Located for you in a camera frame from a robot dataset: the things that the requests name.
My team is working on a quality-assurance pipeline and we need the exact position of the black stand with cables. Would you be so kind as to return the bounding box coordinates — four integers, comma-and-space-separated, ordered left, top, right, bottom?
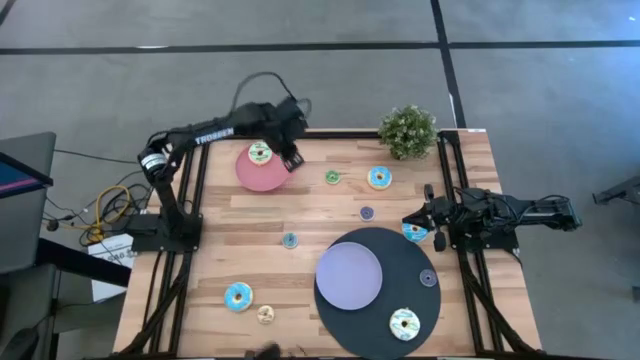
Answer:
114, 128, 544, 360

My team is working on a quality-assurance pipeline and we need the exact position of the large blue iced donut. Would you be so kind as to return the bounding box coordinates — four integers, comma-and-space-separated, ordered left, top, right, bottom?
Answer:
366, 165, 394, 191
401, 222, 430, 245
223, 281, 255, 314

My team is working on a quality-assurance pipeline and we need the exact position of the dark round woven placemat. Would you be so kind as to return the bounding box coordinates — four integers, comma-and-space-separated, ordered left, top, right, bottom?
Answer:
313, 226, 443, 360

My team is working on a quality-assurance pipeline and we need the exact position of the dark navy board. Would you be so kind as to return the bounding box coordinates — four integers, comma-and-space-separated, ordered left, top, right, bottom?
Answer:
37, 238, 132, 289

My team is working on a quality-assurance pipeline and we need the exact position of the small green potted plant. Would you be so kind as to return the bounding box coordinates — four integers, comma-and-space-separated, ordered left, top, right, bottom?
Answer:
377, 103, 439, 162

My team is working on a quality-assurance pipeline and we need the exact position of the black cable bundle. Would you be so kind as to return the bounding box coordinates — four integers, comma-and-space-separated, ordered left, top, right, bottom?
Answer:
42, 169, 156, 249

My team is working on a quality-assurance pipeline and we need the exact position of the screen with blue picture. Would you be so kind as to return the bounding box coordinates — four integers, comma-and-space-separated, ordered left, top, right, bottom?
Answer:
0, 152, 55, 200

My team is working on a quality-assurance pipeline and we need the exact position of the black stand foot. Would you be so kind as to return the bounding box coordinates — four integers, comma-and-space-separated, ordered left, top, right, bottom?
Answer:
592, 174, 640, 206

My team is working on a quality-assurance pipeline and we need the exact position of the large white drizzled donut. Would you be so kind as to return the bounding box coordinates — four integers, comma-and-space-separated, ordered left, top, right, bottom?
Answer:
388, 307, 422, 342

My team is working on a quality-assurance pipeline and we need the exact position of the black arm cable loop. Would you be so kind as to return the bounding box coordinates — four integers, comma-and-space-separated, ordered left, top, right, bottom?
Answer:
230, 71, 314, 121

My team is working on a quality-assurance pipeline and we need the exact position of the white paper sheet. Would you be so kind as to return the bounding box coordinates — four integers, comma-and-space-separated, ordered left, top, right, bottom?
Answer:
87, 233, 137, 303

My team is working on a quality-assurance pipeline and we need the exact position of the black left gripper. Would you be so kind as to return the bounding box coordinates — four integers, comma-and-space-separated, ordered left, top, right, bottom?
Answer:
267, 97, 310, 174

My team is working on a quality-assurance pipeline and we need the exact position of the pink round plate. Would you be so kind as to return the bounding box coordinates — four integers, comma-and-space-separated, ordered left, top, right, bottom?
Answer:
234, 142, 296, 193

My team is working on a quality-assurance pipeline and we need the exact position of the lilac round plate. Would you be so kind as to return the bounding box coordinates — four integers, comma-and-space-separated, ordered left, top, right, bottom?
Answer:
314, 241, 384, 312

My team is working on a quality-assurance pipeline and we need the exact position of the large mint iced donut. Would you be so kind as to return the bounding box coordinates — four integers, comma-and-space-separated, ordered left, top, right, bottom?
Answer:
247, 141, 274, 167

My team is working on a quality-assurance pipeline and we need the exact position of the yellow cable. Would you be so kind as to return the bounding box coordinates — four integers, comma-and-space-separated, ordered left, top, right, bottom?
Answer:
87, 184, 132, 245

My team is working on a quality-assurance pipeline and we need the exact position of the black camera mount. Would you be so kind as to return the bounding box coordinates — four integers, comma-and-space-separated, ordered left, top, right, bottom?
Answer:
243, 342, 282, 360

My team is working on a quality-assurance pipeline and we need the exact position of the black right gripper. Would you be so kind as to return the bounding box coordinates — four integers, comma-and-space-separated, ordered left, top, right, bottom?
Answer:
402, 184, 459, 253

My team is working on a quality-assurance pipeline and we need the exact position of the long thin black cable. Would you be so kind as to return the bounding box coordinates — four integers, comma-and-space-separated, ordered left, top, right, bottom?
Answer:
53, 148, 140, 166

